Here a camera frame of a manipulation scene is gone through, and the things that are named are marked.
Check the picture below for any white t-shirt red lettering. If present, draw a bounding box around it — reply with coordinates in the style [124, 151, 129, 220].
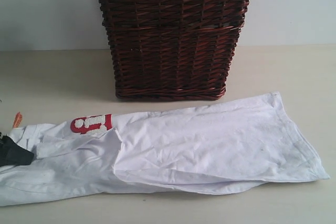
[1, 92, 329, 206]

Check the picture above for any dark brown wicker basket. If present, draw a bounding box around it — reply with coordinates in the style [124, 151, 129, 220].
[99, 0, 249, 100]

